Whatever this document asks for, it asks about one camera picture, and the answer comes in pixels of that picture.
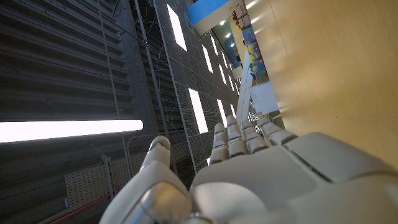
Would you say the white board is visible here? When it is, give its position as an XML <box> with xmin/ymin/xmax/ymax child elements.
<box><xmin>248</xmin><ymin>80</ymin><xmax>280</xmax><ymax>116</ymax></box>

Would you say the long ceiling light strip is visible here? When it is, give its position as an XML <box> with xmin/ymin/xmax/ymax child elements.
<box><xmin>0</xmin><ymin>119</ymin><xmax>144</xmax><ymax>144</ymax></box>

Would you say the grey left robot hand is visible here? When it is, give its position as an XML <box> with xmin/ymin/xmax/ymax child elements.
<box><xmin>98</xmin><ymin>114</ymin><xmax>398</xmax><ymax>224</ymax></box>

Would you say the blue wall panel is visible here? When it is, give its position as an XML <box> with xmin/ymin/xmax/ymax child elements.
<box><xmin>187</xmin><ymin>0</ymin><xmax>233</xmax><ymax>26</ymax></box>

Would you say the white shelving unit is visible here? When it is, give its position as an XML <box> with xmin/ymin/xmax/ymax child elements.
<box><xmin>231</xmin><ymin>2</ymin><xmax>280</xmax><ymax>125</ymax></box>

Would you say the rectangular ceiling light panel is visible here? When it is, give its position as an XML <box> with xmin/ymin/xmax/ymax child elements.
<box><xmin>166</xmin><ymin>2</ymin><xmax>188</xmax><ymax>52</ymax></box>
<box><xmin>218</xmin><ymin>63</ymin><xmax>228</xmax><ymax>86</ymax></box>
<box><xmin>216</xmin><ymin>98</ymin><xmax>228</xmax><ymax>128</ymax></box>
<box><xmin>188</xmin><ymin>88</ymin><xmax>210</xmax><ymax>134</ymax></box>
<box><xmin>201</xmin><ymin>45</ymin><xmax>215</xmax><ymax>75</ymax></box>

